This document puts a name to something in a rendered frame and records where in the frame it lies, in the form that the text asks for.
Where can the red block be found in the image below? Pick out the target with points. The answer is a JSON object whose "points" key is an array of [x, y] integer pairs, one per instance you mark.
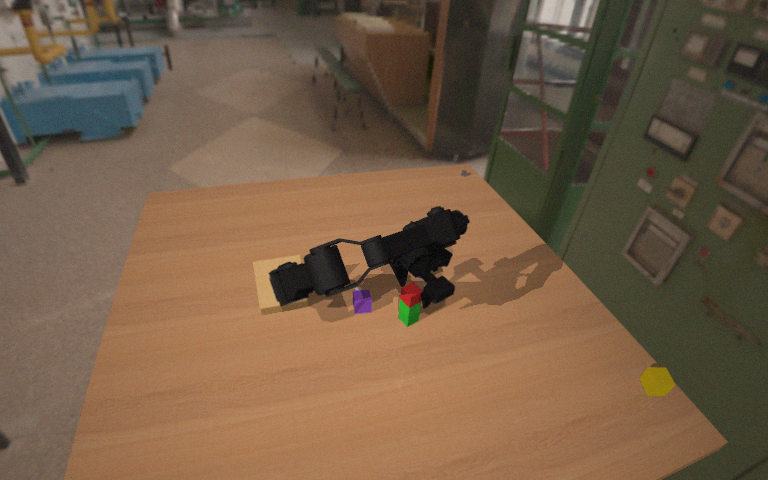
{"points": [[411, 295]]}

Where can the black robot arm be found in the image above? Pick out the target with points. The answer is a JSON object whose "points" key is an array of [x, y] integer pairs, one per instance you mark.
{"points": [[324, 272]]}

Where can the purple block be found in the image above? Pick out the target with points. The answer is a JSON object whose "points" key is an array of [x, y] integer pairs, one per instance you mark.
{"points": [[362, 302]]}

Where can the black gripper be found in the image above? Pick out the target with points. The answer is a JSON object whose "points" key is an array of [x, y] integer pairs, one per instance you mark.
{"points": [[436, 289]]}

